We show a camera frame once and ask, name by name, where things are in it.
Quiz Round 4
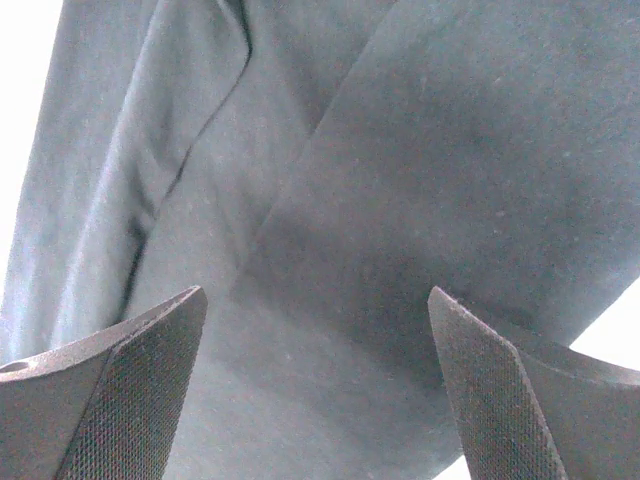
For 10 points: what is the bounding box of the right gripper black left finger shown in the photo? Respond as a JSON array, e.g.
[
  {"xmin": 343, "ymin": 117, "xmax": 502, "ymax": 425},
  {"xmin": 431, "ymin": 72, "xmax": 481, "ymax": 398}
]
[{"xmin": 1, "ymin": 286, "xmax": 207, "ymax": 479}]

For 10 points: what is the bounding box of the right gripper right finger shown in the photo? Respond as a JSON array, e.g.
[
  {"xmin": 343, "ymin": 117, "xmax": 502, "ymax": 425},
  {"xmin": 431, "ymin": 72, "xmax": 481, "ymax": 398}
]
[{"xmin": 428, "ymin": 287, "xmax": 639, "ymax": 479}]

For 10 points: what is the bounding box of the black t shirt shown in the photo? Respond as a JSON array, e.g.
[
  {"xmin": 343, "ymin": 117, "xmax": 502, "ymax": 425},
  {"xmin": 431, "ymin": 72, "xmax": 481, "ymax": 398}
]
[{"xmin": 1, "ymin": 1, "xmax": 639, "ymax": 479}]

